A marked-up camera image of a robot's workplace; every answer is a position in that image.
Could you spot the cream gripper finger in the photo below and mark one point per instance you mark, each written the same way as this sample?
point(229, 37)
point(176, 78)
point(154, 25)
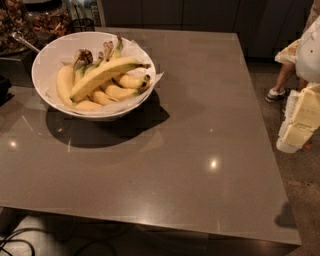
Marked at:
point(303, 108)
point(291, 138)

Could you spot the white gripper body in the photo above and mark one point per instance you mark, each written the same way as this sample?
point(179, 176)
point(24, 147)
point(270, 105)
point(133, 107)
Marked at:
point(309, 55)

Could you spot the long top yellow banana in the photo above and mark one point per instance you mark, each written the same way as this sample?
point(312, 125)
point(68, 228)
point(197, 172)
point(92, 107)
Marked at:
point(103, 73)

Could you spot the right upper yellow banana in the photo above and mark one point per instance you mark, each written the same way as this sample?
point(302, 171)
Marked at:
point(132, 82)

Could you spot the right lower yellow banana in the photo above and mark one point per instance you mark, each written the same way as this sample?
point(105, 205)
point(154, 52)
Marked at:
point(119, 93)

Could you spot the small middle yellow banana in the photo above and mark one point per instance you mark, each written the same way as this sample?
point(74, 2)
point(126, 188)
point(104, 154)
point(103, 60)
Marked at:
point(101, 98)

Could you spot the bottom yellow banana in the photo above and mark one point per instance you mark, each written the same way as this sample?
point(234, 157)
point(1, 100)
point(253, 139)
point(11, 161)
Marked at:
point(86, 105)

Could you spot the white bowl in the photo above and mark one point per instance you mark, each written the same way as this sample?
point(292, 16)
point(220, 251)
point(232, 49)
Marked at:
point(50, 63)

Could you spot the greenish banana bunch behind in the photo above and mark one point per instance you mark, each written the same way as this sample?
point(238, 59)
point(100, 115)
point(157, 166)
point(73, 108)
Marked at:
point(110, 51)

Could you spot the left yellow banana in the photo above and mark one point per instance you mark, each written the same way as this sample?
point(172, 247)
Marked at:
point(64, 84)

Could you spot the person in background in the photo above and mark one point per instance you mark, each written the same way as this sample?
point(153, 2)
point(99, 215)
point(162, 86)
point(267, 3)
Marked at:
point(277, 92)

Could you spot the white paper liner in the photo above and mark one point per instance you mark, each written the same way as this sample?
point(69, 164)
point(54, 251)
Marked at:
point(140, 53)

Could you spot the glass snack jar right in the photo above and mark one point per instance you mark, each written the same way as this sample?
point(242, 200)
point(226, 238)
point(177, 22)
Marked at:
point(50, 16)

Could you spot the glass snack jar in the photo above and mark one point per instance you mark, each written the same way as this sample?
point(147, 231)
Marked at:
point(14, 18)
point(50, 16)

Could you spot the glass snack jar left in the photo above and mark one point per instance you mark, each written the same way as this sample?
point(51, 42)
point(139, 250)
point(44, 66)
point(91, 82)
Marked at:
point(14, 18)

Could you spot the black wire basket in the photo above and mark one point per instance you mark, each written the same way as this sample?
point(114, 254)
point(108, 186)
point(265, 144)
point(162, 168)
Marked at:
point(82, 25)

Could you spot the metal scoop handle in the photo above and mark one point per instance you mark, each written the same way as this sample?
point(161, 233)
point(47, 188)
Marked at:
point(19, 38)

